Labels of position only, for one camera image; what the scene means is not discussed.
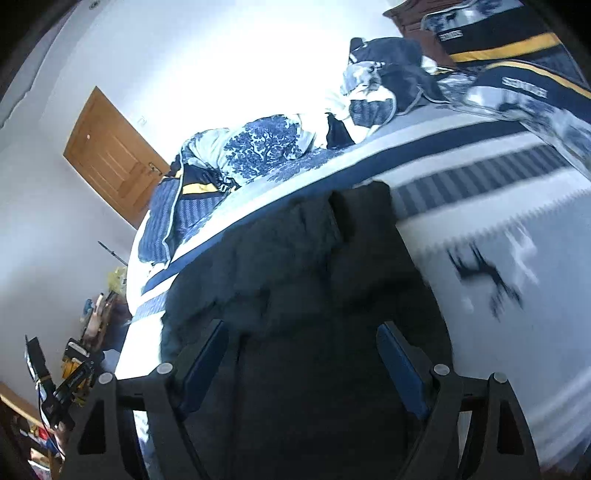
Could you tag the wooden door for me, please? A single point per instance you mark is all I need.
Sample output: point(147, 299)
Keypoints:
point(111, 152)

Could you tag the navy pillow with yellow stripe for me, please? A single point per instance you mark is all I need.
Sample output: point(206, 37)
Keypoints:
point(485, 37)
point(521, 87)

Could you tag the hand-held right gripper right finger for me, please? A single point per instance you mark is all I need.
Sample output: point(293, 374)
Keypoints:
point(400, 364)

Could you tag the blue striped pillow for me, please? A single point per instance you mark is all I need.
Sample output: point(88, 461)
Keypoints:
point(159, 221)

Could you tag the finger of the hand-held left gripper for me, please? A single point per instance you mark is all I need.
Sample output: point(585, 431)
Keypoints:
point(76, 381)

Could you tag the cluttered desk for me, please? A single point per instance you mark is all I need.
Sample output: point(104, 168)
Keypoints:
point(101, 318)

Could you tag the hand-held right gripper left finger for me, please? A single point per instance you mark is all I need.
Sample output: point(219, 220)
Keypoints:
point(207, 362)

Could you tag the bed with blue striped sheet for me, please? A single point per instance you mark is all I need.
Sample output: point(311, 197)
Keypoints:
point(485, 217)

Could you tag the dark wooden headboard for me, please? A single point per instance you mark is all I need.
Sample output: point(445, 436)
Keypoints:
point(415, 23)

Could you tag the blue tree print quilt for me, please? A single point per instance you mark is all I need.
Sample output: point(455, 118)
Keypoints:
point(258, 143)

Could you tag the wooden shelf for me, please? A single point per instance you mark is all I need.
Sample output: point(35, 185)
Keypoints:
point(18, 410)

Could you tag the black stand pole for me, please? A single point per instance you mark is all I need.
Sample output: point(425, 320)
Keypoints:
point(111, 253)

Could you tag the dark garment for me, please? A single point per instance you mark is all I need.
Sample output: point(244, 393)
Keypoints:
point(300, 277)

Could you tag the yellow plastic bag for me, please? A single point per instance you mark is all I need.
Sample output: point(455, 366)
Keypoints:
point(117, 279)

